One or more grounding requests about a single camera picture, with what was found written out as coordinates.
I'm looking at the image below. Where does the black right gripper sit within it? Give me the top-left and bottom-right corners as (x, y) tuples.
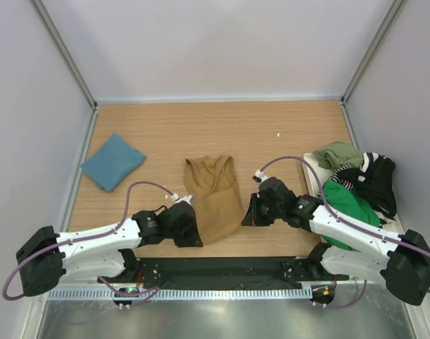
(242, 193), (284, 227)

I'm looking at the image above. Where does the tan garment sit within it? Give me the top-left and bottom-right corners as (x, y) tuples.
(184, 155), (244, 246)

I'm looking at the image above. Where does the blue tank top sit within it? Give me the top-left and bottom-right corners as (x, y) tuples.
(80, 133), (146, 192)

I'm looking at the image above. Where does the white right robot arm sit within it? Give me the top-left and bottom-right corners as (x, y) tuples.
(242, 172), (430, 306)

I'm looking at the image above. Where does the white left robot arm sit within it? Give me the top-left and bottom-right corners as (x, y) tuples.
(16, 201), (203, 297)

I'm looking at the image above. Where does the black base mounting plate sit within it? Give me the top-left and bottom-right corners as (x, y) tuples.
(107, 256), (349, 290)

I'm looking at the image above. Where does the white laundry tray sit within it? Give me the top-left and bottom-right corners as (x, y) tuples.
(302, 153), (404, 233)

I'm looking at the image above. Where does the olive green garment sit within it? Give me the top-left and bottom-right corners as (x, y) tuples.
(312, 141), (364, 170)

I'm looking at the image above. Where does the black garment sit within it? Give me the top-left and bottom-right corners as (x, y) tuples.
(330, 153), (397, 223)

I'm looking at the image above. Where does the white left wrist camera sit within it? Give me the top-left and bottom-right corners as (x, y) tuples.
(169, 193), (193, 206)

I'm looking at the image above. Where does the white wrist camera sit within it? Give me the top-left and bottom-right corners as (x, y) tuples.
(169, 193), (193, 206)
(252, 169), (269, 184)

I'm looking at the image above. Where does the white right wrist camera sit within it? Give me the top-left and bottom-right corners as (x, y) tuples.
(252, 169), (269, 184)

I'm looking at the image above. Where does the white slotted cable duct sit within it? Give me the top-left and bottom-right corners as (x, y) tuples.
(47, 285), (313, 301)

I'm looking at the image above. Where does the right aluminium frame post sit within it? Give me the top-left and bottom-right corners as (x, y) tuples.
(340, 0), (407, 107)

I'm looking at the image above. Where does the aluminium frame post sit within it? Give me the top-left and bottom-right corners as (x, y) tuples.
(340, 0), (407, 107)
(30, 0), (97, 109)

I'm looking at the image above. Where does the left aluminium frame post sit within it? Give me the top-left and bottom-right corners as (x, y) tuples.
(30, 0), (97, 109)

